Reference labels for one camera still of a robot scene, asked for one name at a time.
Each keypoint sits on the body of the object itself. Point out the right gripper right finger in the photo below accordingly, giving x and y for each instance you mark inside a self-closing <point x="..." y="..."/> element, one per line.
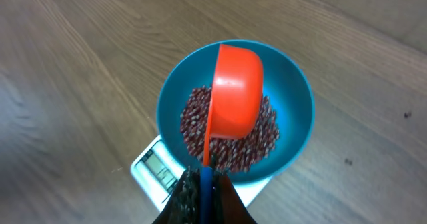
<point x="228" y="208"/>

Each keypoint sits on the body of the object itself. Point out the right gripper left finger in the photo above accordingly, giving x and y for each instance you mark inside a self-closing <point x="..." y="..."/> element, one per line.
<point x="183" y="204"/>

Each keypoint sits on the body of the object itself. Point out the red scoop blue handle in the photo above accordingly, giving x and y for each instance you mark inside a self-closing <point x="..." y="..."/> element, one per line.
<point x="233" y="108"/>

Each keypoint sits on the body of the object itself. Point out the white kitchen scale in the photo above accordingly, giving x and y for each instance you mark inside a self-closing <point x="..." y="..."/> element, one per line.
<point x="157" y="171"/>

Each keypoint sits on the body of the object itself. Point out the red beans in bowl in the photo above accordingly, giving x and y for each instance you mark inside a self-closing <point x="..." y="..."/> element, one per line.
<point x="232" y="155"/>

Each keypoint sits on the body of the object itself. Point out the blue bowl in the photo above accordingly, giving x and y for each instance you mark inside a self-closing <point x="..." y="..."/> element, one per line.
<point x="284" y="83"/>

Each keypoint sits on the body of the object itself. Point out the spilled red bean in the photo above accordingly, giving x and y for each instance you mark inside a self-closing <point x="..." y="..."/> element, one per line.
<point x="348" y="162"/>
<point x="407" y="115"/>

